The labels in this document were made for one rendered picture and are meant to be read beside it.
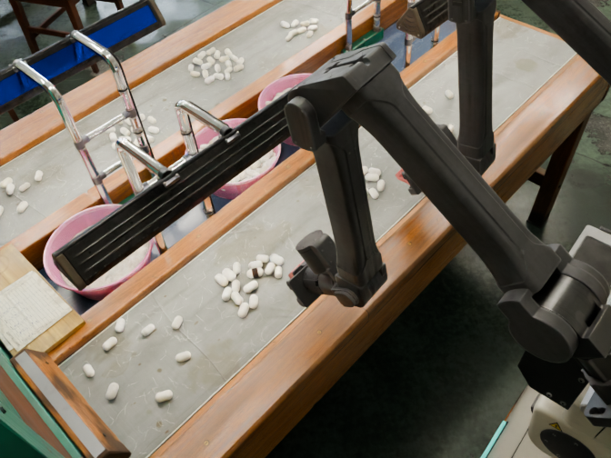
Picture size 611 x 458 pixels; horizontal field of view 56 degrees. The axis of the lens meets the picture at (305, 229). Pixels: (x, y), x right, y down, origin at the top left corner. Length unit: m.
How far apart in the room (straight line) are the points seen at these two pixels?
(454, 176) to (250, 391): 0.68
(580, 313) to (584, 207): 1.93
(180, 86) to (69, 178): 0.47
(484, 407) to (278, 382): 1.00
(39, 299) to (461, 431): 1.31
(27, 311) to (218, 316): 0.42
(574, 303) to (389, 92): 0.32
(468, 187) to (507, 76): 1.28
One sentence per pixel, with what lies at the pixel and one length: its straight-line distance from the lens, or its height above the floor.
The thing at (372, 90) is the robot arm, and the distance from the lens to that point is 0.65.
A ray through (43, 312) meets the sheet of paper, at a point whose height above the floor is 0.78.
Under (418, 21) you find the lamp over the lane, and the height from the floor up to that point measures 1.08.
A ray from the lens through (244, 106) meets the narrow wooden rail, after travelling 1.78.
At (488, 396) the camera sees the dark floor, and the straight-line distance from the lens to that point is 2.06.
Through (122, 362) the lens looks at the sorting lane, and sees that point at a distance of 1.31.
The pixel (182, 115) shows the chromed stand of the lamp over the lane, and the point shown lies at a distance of 1.25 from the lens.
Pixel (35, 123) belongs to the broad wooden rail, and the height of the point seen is 0.76.
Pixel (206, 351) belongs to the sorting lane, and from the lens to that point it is 1.27.
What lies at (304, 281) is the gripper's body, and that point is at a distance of 1.10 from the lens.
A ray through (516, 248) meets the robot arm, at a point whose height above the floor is 1.31.
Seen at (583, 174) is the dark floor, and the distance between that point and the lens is 2.78.
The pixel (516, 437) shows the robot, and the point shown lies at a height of 0.28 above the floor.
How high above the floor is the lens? 1.84
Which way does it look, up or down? 50 degrees down
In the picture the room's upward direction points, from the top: 5 degrees counter-clockwise
